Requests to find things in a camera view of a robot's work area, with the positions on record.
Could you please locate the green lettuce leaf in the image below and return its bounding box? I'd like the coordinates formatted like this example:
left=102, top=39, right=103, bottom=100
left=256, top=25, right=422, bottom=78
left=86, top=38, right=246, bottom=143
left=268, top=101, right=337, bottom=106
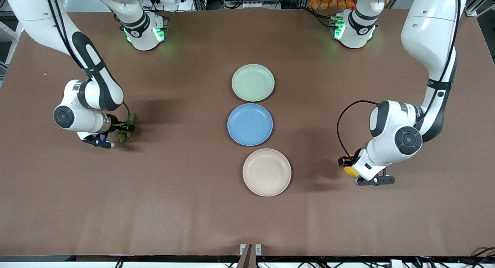
left=118, top=112, right=137, bottom=143

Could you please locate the yellow lemon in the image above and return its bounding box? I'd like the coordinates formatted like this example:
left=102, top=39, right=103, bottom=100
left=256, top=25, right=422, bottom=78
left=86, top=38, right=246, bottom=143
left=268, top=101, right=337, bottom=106
left=343, top=154, right=361, bottom=179

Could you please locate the beige plate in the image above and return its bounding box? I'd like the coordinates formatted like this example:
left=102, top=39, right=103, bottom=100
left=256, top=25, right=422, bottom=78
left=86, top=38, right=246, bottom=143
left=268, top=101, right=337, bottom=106
left=242, top=148, right=292, bottom=197

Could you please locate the blue plate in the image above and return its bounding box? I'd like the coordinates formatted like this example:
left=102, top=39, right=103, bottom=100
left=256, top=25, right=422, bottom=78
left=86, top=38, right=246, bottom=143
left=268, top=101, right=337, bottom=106
left=227, top=103, right=274, bottom=147

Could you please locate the light green plate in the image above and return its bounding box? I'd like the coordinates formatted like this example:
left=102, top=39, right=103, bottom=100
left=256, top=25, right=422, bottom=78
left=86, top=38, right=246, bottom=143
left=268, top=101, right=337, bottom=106
left=231, top=64, right=275, bottom=102

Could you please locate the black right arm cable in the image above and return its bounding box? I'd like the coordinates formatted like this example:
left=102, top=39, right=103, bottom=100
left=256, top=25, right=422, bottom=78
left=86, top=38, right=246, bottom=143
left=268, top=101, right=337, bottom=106
left=43, top=0, right=131, bottom=123

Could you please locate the metal table edge bracket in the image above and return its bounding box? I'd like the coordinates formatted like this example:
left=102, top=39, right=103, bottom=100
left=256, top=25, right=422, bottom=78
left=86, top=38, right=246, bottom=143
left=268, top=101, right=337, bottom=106
left=237, top=243, right=263, bottom=268

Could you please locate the aluminium profile post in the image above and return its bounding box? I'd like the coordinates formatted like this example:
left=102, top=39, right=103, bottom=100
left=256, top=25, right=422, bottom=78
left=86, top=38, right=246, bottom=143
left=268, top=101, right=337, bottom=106
left=466, top=0, right=495, bottom=17

